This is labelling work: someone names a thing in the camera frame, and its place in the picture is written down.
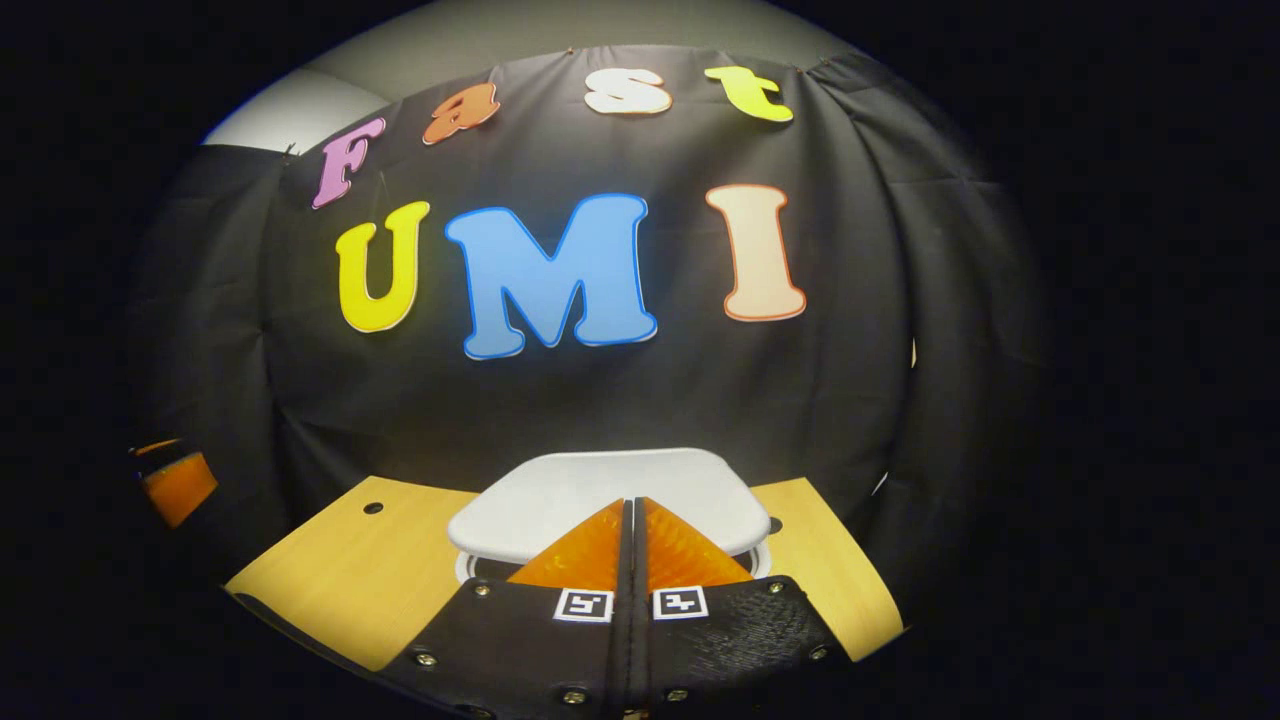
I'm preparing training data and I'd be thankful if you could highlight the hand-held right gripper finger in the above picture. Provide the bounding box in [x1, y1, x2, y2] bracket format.
[633, 497, 851, 716]
[375, 497, 634, 720]

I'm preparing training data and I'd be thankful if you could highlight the white desktop garbage bin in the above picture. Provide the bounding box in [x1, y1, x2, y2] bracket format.
[447, 447, 773, 586]

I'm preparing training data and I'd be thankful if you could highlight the black backdrop cloth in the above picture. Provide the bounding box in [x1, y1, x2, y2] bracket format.
[125, 45, 1051, 601]

